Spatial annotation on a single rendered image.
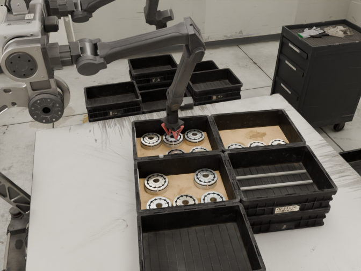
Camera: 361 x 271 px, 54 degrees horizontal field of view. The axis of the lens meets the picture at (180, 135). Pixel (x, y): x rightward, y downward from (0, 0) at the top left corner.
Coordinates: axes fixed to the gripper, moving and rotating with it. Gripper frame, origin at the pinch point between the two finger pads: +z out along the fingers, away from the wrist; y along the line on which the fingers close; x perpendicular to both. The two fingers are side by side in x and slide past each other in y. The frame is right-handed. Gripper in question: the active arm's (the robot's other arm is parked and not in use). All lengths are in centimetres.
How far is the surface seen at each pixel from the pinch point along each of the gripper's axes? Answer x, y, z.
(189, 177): 13.6, -23.3, 3.9
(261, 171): -11.8, -45.0, 4.1
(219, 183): 7.0, -35.5, 3.9
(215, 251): 36, -56, 4
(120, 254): 55, -23, 17
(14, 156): 30, 157, 87
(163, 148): 7.1, -0.1, 4.0
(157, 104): -68, 84, 50
